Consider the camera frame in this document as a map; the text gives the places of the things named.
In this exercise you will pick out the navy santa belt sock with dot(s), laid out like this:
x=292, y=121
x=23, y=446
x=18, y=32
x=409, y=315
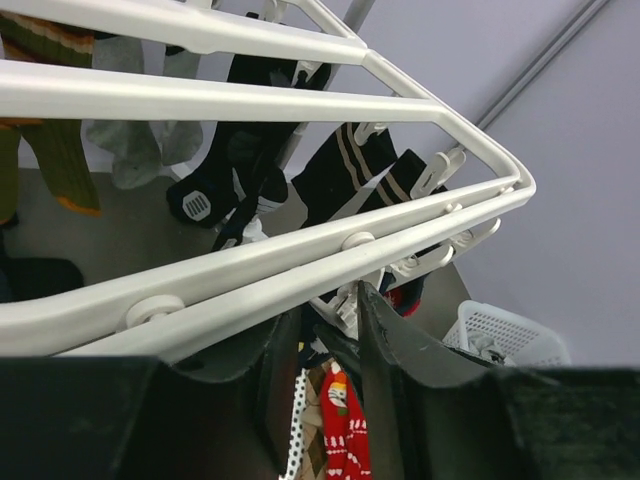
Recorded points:
x=260, y=189

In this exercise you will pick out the white perforated oval basket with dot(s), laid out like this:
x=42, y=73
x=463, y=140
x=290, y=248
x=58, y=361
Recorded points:
x=296, y=441

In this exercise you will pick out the black cloth on table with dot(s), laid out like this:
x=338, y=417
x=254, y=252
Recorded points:
x=30, y=278

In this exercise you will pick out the red patterned christmas sock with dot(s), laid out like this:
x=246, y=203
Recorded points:
x=345, y=429

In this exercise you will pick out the grey clothes in basket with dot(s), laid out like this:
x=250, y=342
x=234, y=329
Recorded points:
x=485, y=347

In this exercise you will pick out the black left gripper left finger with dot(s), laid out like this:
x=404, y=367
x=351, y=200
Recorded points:
x=224, y=413

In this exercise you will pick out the black sock beige stripes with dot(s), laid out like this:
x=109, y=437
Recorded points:
x=341, y=168

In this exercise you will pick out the black sock with logo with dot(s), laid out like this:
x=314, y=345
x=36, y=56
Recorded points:
x=207, y=195

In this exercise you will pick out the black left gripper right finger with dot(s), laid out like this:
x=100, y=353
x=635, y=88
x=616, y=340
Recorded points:
x=435, y=412

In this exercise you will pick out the white rectangular mesh basket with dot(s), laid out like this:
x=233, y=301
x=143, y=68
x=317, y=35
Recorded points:
x=524, y=341

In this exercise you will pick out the argyle beige orange sock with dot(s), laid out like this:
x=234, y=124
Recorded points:
x=323, y=445

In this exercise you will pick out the far silver rack pole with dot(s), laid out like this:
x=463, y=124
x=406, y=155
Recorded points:
x=356, y=14

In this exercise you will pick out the white clip sock hanger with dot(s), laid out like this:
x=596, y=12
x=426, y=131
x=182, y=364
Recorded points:
x=177, y=310

